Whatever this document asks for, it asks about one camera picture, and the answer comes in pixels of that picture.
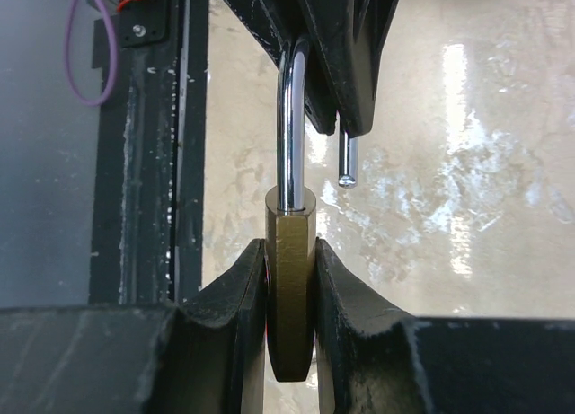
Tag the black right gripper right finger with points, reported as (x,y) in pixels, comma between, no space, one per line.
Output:
(373,357)

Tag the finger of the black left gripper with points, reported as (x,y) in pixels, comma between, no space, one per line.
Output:
(277,24)
(348,37)

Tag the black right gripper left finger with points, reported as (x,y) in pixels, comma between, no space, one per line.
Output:
(205,356)

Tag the large brass padlock shackle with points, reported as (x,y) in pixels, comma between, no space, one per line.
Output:
(291,229)

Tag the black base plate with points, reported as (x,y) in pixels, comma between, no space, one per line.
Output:
(149,184)

